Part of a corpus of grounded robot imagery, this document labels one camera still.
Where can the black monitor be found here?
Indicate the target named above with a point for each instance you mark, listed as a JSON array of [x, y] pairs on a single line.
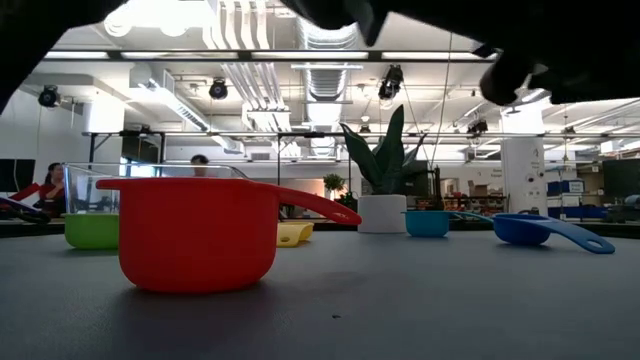
[[622, 177], [17, 175]]

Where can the black overhead frame bar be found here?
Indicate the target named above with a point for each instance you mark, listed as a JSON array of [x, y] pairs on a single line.
[[245, 55]]

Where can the grey table mat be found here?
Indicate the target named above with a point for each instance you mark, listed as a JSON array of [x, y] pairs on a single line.
[[450, 300]]

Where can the green succulent plant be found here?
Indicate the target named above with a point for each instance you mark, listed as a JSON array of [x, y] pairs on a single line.
[[385, 165]]

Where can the green measuring cup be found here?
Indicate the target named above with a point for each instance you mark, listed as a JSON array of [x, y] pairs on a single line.
[[90, 231]]

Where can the blue storage bins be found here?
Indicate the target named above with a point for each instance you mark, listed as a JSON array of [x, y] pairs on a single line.
[[575, 212]]

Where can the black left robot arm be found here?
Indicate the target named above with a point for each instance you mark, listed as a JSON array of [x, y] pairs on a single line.
[[30, 30]]

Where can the person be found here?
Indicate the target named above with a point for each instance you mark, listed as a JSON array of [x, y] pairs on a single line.
[[199, 162], [52, 192]]

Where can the blue measuring cup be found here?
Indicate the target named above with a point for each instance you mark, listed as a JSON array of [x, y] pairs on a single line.
[[520, 230]]

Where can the red measuring cup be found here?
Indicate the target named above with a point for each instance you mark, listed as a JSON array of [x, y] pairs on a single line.
[[200, 240]]

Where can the small background potted plant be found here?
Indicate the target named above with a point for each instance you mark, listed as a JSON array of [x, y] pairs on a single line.
[[334, 182]]

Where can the clear plastic container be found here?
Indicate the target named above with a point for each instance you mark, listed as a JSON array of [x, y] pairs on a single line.
[[80, 190]]

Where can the black ceiling spotlight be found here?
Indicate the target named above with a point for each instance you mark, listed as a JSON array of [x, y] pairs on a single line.
[[48, 96], [218, 90], [390, 85]]

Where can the white plant pot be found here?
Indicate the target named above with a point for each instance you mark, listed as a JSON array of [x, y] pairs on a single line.
[[382, 215]]

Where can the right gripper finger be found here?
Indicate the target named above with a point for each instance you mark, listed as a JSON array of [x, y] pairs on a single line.
[[325, 12], [371, 20]]

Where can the teal measuring cup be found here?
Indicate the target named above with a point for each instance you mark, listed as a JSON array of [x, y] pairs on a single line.
[[425, 224]]

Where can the white round column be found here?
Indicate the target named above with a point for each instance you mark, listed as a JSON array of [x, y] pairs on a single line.
[[522, 165]]

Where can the yellow measuring cup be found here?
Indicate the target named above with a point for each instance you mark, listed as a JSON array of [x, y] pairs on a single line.
[[290, 234]]

